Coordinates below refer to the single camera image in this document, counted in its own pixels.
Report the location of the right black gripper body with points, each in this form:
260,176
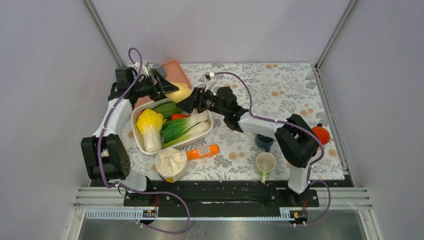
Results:
211,103

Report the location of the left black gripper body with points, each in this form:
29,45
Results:
146,88

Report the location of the yellow cup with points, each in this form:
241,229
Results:
182,93

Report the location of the navy round cup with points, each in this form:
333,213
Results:
264,142

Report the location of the light green mug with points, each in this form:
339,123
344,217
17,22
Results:
265,163

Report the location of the orange mug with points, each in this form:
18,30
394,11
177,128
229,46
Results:
322,134

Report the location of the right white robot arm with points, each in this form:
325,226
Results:
297,141

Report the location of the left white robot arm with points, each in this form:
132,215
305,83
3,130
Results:
115,170

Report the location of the pink tray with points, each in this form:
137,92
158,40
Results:
174,73

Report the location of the white vegetable tub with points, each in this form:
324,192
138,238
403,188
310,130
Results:
151,105

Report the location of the green leaf vegetable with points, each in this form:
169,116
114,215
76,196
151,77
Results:
167,109

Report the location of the small grey blue cup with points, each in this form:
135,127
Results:
159,69

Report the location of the lower bok choy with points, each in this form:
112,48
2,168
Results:
196,130

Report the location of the bok choy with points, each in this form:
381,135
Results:
181,126
196,130

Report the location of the red pepper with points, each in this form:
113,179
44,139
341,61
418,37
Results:
178,116

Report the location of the upper bok choy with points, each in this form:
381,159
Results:
181,126

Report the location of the yellow napa cabbage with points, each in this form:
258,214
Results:
150,124

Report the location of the orange tube package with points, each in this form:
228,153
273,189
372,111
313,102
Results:
203,152

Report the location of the floral table mat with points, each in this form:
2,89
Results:
278,90

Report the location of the cream cloth bag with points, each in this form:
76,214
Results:
171,164

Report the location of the blue labelled box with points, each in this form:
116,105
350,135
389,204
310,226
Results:
104,153

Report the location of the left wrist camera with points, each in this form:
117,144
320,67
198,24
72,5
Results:
145,68

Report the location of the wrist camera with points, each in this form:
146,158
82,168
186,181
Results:
145,68
211,80

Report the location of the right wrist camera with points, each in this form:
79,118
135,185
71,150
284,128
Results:
211,80

